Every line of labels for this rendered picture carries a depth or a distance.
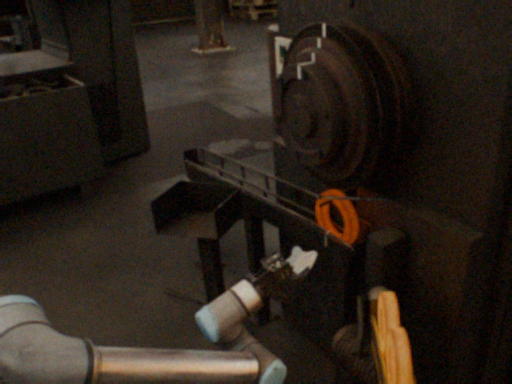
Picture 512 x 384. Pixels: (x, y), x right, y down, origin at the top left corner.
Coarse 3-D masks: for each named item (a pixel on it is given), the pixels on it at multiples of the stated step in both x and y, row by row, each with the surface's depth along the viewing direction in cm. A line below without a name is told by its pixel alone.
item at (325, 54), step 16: (304, 48) 143; (320, 48) 137; (336, 48) 132; (288, 64) 152; (320, 64) 136; (336, 64) 132; (352, 64) 130; (336, 80) 133; (352, 80) 131; (352, 96) 131; (368, 96) 130; (352, 112) 132; (368, 112) 131; (352, 128) 134; (368, 128) 132; (352, 144) 137; (368, 144) 136; (336, 160) 144; (352, 160) 141; (336, 176) 150
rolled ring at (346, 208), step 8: (328, 192) 164; (336, 192) 163; (320, 200) 169; (336, 200) 161; (344, 200) 160; (320, 208) 170; (344, 208) 159; (352, 208) 160; (320, 216) 172; (328, 216) 173; (344, 216) 160; (352, 216) 159; (320, 224) 173; (328, 224) 172; (344, 224) 162; (352, 224) 160; (336, 232) 171; (344, 232) 163; (352, 232) 161; (344, 240) 165; (352, 240) 164
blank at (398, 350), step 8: (392, 328) 115; (400, 328) 115; (392, 336) 112; (400, 336) 111; (392, 344) 112; (400, 344) 109; (408, 344) 109; (392, 352) 112; (400, 352) 108; (408, 352) 108; (392, 360) 118; (400, 360) 108; (408, 360) 108; (392, 368) 118; (400, 368) 107; (408, 368) 107; (392, 376) 116; (400, 376) 107; (408, 376) 107
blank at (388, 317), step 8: (384, 296) 126; (392, 296) 126; (384, 304) 124; (392, 304) 124; (384, 312) 123; (392, 312) 122; (384, 320) 124; (392, 320) 122; (384, 328) 124; (384, 336) 125; (384, 344) 125; (384, 352) 126
